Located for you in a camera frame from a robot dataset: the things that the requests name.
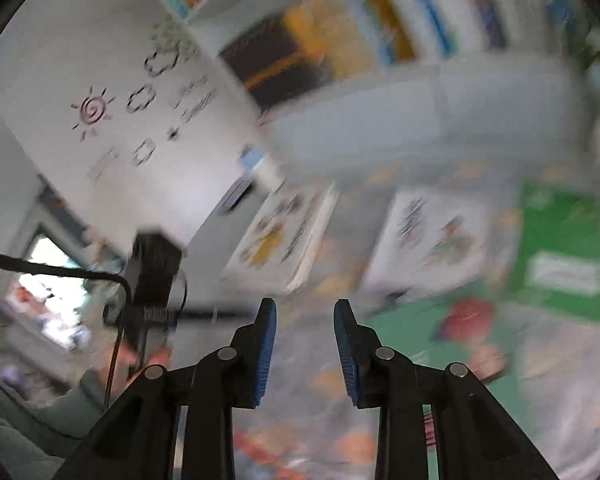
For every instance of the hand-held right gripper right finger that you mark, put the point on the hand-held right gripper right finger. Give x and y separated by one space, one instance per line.
347 360

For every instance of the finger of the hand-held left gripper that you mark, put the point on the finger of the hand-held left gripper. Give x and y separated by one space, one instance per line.
215 315

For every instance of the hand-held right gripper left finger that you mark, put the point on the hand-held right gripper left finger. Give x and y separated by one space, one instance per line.
265 360

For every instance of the green book small figure print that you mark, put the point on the green book small figure print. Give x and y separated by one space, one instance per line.
415 350

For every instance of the person's left forearm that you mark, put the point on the person's left forearm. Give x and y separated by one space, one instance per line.
30 425

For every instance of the row of dark hardcover books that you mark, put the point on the row of dark hardcover books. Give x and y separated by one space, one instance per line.
270 60

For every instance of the row of yellow spine books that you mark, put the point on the row of yellow spine books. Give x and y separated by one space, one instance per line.
340 25

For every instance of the row of white blue books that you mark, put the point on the row of white blue books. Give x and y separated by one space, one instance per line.
455 5

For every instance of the person's left hand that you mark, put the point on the person's left hand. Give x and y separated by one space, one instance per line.
125 367

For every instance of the leaf pattern tablecloth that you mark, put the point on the leaf pattern tablecloth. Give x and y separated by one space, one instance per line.
305 400

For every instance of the white book yellow-robed man print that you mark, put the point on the white book yellow-robed man print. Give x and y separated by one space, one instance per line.
275 240

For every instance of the black smartphone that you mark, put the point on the black smartphone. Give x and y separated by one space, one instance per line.
235 197

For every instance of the white book black calligraphy title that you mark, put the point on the white book black calligraphy title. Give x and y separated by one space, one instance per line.
425 245

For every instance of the white bottle blue lid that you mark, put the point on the white bottle blue lid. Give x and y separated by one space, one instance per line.
265 170

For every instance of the green book white label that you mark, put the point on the green book white label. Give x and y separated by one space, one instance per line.
560 255

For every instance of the white bookshelf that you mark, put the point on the white bookshelf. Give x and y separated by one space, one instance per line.
380 125

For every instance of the group of wall stickers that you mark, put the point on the group of wall stickers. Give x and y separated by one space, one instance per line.
145 100

